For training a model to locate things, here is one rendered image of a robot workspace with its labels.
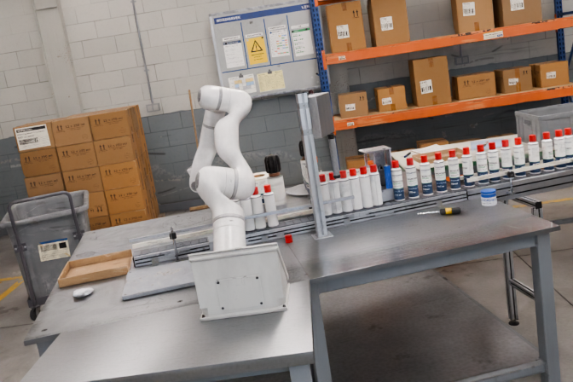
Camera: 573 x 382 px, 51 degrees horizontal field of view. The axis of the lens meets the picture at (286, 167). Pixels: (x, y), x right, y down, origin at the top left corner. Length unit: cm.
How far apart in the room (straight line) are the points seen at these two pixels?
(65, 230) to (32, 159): 164
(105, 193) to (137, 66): 192
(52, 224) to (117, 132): 159
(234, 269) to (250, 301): 12
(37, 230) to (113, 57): 326
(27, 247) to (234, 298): 298
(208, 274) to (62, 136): 429
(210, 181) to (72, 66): 551
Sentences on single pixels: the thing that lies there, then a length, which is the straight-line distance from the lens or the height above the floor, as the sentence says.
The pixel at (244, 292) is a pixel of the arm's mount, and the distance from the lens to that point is 209.
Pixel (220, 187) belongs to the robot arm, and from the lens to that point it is 230.
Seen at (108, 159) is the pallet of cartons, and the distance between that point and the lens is 616.
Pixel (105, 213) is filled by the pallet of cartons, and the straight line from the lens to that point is 628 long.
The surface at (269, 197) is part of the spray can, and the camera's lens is 286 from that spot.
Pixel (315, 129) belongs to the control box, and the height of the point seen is 133.
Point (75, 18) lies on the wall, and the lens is 773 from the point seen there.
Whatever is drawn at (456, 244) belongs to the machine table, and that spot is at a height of 83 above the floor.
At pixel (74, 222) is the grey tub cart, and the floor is 70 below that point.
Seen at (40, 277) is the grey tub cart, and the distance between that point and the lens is 496.
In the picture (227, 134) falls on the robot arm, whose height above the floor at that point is 140.
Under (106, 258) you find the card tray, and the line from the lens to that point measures 307.
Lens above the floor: 167
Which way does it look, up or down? 10 degrees down
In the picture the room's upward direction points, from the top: 9 degrees counter-clockwise
